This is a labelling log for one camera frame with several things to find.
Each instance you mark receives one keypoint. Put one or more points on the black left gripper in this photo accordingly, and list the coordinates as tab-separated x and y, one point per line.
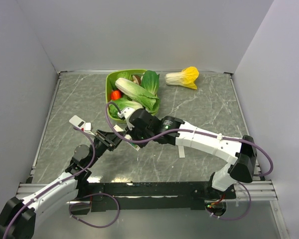
108	139

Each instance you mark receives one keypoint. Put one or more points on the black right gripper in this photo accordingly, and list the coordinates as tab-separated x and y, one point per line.
132	132

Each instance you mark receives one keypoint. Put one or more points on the slim white remote control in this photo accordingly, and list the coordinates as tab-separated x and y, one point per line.
126	136

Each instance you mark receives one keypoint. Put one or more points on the white remote battery cover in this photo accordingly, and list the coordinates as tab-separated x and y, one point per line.
181	152

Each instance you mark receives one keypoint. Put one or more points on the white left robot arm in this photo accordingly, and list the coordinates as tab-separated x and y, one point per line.
20	217

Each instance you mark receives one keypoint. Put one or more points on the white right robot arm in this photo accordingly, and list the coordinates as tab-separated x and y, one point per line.
240	154

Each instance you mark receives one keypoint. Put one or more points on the wide white remote control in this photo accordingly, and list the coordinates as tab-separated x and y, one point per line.
77	122

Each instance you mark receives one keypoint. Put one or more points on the white green cabbage toy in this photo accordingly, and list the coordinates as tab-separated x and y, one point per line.
122	103

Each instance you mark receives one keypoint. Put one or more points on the green plastic bowl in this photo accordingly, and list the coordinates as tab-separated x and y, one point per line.
109	89

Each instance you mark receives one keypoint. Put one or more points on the orange pepper toy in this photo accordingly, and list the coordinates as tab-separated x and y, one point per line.
115	95

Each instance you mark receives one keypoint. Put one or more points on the green bok choy toy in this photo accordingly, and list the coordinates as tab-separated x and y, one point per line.
150	81

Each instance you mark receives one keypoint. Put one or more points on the brown mushroom toy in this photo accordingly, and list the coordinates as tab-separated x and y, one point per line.
136	79

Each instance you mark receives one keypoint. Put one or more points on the green leafy lettuce toy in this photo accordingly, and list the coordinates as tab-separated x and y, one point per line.
113	77

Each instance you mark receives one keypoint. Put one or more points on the yellow napa cabbage toy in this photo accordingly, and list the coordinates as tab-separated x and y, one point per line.
185	78

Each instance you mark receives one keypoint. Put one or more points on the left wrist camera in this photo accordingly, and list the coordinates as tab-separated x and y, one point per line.
87	128

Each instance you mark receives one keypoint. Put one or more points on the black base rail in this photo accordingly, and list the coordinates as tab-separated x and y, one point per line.
100	197

